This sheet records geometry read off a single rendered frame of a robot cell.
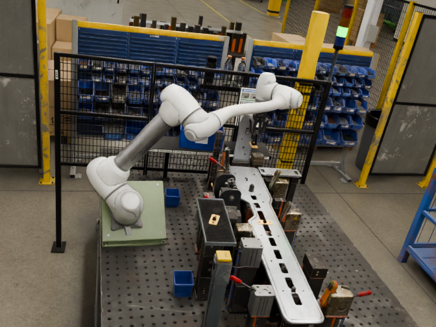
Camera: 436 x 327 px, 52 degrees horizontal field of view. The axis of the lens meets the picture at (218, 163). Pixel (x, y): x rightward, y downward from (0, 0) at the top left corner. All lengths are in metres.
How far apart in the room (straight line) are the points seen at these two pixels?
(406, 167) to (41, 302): 4.29
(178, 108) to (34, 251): 1.99
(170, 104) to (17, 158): 2.61
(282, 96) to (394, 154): 3.29
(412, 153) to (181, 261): 3.81
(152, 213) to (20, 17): 2.16
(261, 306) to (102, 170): 1.11
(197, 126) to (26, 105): 2.44
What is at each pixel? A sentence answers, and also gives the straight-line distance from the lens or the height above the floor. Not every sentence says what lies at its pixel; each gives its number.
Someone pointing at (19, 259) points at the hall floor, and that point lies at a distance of 3.75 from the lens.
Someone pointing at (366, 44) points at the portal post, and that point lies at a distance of 7.27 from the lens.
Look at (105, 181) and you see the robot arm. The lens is 2.48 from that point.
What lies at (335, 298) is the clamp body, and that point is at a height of 1.05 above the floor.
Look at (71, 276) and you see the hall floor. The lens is 3.56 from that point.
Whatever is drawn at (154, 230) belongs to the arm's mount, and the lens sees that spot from 2.68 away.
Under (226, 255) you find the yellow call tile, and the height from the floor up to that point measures 1.16.
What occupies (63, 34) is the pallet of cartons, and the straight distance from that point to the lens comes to 6.90.
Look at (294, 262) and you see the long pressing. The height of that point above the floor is 1.00.
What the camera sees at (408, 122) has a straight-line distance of 5.55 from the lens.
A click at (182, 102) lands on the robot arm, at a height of 1.60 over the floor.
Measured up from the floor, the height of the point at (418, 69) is 1.43.
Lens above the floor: 2.33
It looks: 26 degrees down
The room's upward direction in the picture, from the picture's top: 9 degrees clockwise
